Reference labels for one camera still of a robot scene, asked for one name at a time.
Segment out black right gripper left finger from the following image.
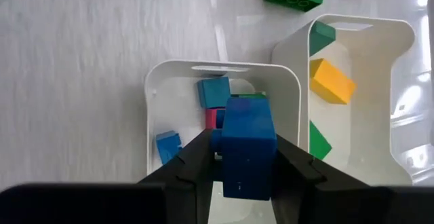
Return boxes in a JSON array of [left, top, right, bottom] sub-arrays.
[[137, 128, 218, 224]]

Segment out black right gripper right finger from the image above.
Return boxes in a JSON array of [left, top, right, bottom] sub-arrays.
[[270, 134, 394, 224]]

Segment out blue small studded block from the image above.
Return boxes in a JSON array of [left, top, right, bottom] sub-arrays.
[[155, 130, 183, 166], [210, 96, 278, 201]]

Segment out pink cube block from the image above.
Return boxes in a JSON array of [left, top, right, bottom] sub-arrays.
[[205, 107, 226, 130]]

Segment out light blue cube block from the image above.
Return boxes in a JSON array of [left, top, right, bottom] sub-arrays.
[[197, 77, 232, 109]]

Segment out green small studded block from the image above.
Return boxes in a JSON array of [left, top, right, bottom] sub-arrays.
[[230, 92, 267, 99]]

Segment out yellow long block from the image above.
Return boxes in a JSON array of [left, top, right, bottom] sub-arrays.
[[309, 58, 357, 105]]

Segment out teal green long block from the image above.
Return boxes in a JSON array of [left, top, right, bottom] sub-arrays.
[[309, 20, 337, 57]]

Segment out white plastic bin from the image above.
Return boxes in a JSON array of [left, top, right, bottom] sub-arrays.
[[271, 13, 416, 187], [144, 59, 302, 224]]

